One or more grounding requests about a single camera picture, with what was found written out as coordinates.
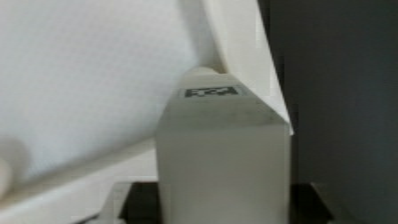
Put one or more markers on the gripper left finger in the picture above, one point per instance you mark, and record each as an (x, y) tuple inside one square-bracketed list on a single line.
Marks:
[(132, 204)]

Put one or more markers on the white desk top tray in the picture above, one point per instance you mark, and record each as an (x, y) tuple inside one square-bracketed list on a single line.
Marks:
[(94, 54)]

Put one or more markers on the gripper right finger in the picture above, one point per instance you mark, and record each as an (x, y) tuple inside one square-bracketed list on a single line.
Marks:
[(315, 208)]

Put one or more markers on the white desk leg with tag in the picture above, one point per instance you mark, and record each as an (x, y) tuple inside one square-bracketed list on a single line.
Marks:
[(222, 152)]

